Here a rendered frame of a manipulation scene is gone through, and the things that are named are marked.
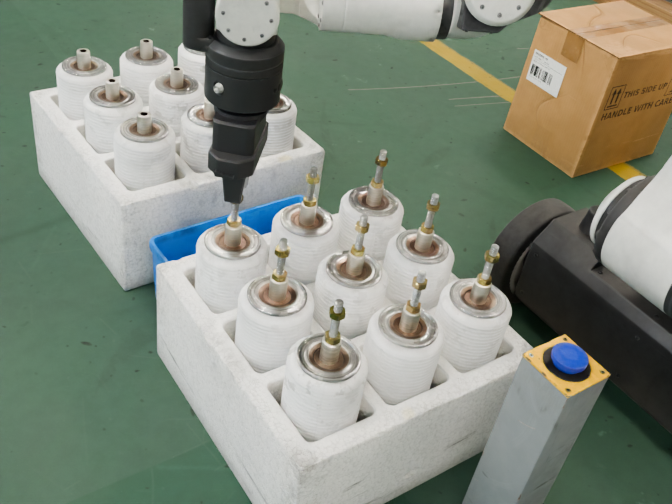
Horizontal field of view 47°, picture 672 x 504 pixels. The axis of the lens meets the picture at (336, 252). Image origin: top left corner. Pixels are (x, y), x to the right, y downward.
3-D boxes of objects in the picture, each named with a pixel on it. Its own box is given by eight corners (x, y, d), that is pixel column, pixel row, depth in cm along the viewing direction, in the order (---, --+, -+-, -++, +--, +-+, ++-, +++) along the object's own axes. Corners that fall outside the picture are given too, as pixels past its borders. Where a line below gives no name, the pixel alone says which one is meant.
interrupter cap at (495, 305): (513, 297, 104) (514, 293, 104) (493, 329, 99) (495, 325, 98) (461, 274, 106) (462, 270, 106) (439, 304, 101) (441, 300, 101)
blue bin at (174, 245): (295, 245, 146) (302, 192, 139) (329, 279, 140) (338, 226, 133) (146, 293, 131) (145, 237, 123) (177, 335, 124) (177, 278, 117)
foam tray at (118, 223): (213, 133, 174) (217, 58, 162) (314, 229, 151) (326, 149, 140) (38, 174, 153) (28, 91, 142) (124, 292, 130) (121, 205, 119)
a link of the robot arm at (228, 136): (265, 186, 91) (273, 94, 83) (184, 171, 91) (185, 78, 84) (284, 133, 101) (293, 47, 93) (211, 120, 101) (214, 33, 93)
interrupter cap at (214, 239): (242, 220, 109) (242, 216, 109) (271, 251, 105) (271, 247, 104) (193, 235, 105) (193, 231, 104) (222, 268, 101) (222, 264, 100)
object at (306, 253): (252, 322, 119) (262, 228, 108) (277, 285, 126) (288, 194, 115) (311, 343, 117) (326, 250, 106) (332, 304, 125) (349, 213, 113)
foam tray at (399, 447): (359, 282, 141) (376, 201, 129) (507, 438, 117) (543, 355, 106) (156, 352, 121) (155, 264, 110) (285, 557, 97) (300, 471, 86)
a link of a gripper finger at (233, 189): (220, 197, 99) (222, 155, 95) (245, 202, 98) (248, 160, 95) (217, 204, 97) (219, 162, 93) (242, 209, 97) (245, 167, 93)
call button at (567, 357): (564, 349, 88) (570, 336, 87) (590, 372, 86) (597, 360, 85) (539, 360, 86) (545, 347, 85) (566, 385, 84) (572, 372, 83)
